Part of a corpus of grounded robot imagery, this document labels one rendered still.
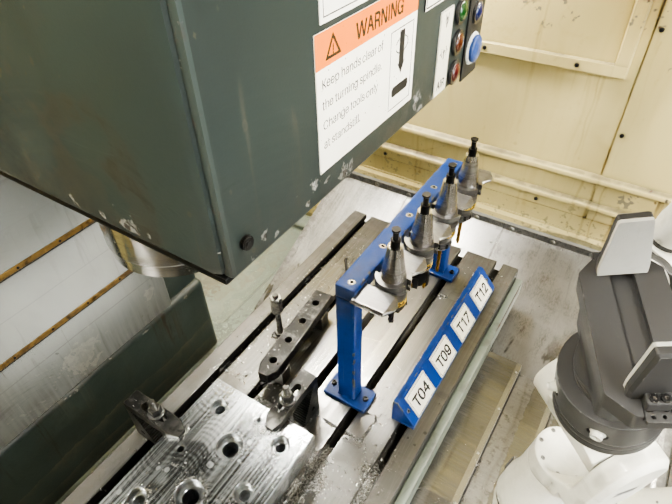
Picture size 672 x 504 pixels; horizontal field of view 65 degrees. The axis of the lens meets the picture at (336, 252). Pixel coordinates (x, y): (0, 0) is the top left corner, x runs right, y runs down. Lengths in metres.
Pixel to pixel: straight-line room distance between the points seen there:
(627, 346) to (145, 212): 0.33
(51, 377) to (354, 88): 0.96
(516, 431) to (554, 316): 0.36
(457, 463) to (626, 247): 0.90
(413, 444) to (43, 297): 0.75
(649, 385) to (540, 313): 1.19
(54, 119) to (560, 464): 0.56
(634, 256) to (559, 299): 1.17
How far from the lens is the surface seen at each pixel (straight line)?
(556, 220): 1.60
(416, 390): 1.09
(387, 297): 0.87
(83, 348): 1.25
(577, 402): 0.46
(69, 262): 1.12
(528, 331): 1.52
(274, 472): 0.96
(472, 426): 1.29
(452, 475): 1.21
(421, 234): 0.94
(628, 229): 0.38
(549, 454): 0.64
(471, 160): 1.10
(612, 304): 0.41
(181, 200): 0.34
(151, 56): 0.29
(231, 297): 1.79
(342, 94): 0.41
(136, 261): 0.56
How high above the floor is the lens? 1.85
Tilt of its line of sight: 41 degrees down
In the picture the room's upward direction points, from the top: 2 degrees counter-clockwise
